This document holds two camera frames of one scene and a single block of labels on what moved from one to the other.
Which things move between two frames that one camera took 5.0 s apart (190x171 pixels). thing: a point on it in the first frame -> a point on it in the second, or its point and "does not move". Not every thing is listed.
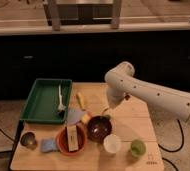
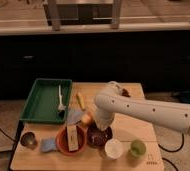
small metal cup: (28, 140) does not move
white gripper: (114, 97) -> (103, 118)
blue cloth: (48, 145) does not move
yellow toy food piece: (85, 118) does not move
